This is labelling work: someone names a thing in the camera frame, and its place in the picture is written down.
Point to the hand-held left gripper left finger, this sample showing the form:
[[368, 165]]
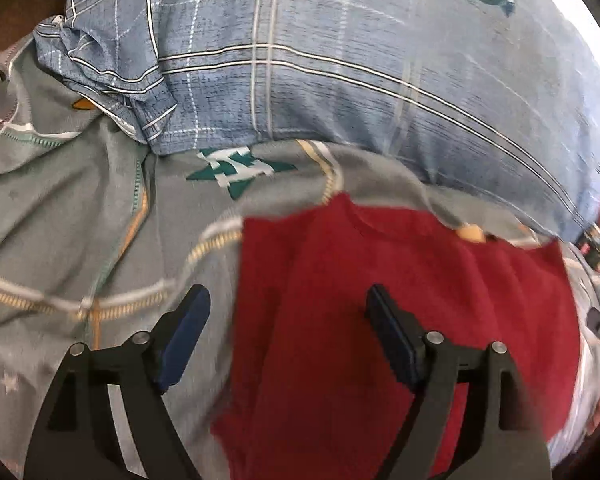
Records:
[[185, 335]]

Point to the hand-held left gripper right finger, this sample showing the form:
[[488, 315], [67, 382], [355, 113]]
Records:
[[395, 330]]

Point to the red small garment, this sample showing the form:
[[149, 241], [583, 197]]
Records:
[[305, 285]]

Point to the grey printed bed sheet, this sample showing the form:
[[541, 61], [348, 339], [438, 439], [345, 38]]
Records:
[[55, 200]]

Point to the blue plaid pillow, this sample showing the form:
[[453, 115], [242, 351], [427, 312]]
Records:
[[355, 85]]

